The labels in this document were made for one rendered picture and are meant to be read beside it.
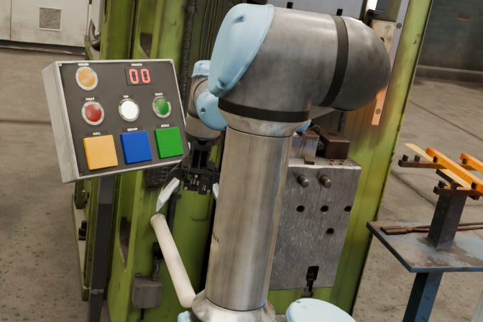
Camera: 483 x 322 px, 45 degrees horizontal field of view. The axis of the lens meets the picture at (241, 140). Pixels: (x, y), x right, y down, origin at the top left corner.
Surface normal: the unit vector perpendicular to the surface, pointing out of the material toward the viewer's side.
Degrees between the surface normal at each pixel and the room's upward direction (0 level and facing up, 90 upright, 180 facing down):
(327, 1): 90
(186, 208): 90
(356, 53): 66
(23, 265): 0
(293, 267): 90
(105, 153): 60
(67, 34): 90
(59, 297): 0
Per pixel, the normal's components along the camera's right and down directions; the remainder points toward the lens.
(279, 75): 0.12, 0.25
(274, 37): 0.23, -0.19
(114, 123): 0.66, -0.18
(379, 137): 0.30, 0.36
